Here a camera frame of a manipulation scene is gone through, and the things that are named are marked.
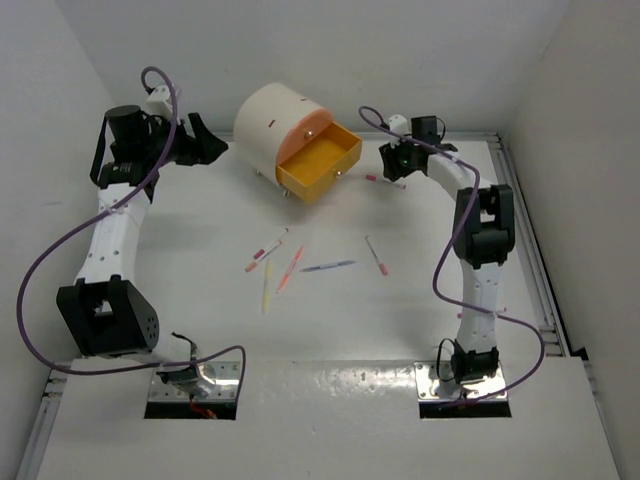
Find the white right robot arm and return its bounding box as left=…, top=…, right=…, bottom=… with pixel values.
left=379, top=115, right=515, bottom=384

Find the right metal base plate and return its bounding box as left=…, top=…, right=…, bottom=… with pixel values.
left=414, top=361, right=508, bottom=404

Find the orange thin pen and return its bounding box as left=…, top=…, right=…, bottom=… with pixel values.
left=276, top=245, right=305, bottom=294

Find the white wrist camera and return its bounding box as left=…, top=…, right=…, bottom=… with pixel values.
left=388, top=114, right=411, bottom=137
left=146, top=84, right=175, bottom=120

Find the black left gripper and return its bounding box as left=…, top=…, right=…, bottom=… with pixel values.
left=139, top=113, right=226, bottom=169

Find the blue ballpoint pen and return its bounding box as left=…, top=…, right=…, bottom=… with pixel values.
left=299, top=260, right=356, bottom=273

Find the magenta cap white marker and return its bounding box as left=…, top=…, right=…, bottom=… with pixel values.
left=253, top=227, right=289, bottom=260

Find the peach cap white marker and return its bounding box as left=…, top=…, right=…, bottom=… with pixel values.
left=244, top=240, right=282, bottom=273

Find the pink marker near cabinet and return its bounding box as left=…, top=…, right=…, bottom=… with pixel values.
left=365, top=175, right=407, bottom=190

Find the salmon cap white marker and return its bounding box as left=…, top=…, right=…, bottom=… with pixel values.
left=365, top=235, right=388, bottom=276

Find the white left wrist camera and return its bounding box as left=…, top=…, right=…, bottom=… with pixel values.
left=146, top=84, right=175, bottom=120

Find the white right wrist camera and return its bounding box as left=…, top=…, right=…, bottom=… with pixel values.
left=388, top=114, right=411, bottom=137

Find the white round drawer cabinet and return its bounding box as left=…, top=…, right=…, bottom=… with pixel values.
left=233, top=83, right=362, bottom=205

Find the metal base plate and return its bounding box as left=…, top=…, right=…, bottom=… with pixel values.
left=414, top=361, right=508, bottom=404
left=148, top=361, right=241, bottom=403

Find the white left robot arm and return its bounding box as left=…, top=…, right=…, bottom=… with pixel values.
left=56, top=105, right=228, bottom=384

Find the yellow thin pen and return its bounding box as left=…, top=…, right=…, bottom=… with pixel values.
left=261, top=259, right=272, bottom=315

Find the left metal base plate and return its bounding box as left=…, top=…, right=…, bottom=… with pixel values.
left=148, top=361, right=241, bottom=403

